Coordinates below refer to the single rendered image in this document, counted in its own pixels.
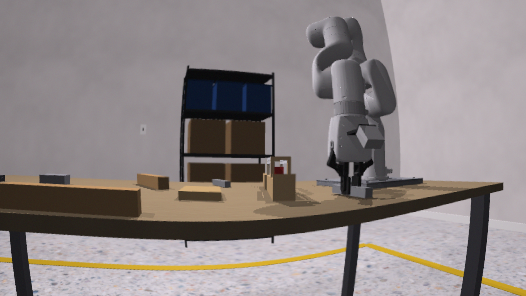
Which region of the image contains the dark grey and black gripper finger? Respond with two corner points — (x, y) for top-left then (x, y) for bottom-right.
(351, 159), (373, 187)
(327, 145), (351, 195)

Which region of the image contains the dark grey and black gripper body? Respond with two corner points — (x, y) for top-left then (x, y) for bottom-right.
(328, 114), (372, 162)

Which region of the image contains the brown wooden bar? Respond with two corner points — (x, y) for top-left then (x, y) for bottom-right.
(137, 174), (169, 190)
(0, 182), (142, 217)

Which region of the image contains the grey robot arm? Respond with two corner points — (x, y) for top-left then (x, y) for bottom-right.
(306, 16), (396, 180)

